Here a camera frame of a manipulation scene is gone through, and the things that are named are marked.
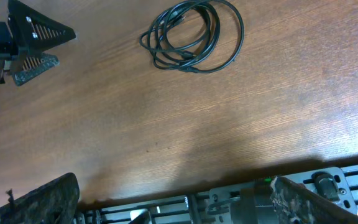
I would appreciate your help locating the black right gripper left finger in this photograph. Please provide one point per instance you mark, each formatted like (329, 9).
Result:
(54, 202)

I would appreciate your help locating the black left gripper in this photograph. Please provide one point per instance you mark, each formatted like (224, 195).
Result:
(34, 31)

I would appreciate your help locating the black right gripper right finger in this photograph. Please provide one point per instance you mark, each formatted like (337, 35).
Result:
(296, 204)

